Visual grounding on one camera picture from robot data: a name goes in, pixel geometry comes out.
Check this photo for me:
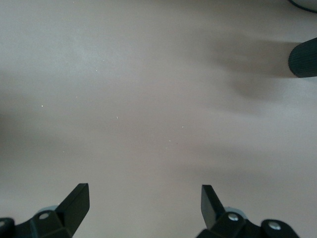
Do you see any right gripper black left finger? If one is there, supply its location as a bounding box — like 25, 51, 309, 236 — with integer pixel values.
0, 183, 90, 238

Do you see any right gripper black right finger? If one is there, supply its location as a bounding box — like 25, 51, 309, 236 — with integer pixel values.
197, 184, 300, 238

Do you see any black ribbed foam cylinder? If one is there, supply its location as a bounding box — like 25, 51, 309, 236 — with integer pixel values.
288, 37, 317, 79

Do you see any black floor cable loop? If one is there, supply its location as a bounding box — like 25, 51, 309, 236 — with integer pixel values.
287, 0, 317, 14

